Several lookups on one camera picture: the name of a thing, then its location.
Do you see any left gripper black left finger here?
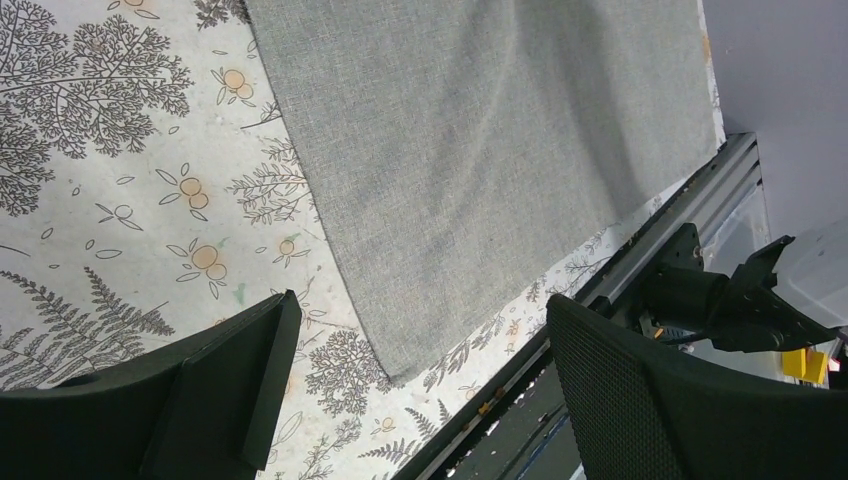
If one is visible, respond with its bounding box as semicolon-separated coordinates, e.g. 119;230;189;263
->
1;291;302;479

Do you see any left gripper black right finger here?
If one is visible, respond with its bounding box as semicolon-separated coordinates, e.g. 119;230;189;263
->
546;294;847;479

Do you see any grey cloth napkin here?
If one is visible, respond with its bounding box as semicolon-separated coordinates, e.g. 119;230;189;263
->
247;1;718;383

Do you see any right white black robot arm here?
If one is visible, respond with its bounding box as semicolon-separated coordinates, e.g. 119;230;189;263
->
636;223;837;353

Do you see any yellow toy block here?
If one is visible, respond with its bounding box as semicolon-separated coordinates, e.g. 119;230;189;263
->
781;348;829;385

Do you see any floral patterned tablecloth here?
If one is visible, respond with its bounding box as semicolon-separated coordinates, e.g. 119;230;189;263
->
1;1;724;479

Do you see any right aluminium frame post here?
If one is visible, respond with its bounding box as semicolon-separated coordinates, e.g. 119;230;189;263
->
395;133;761;479

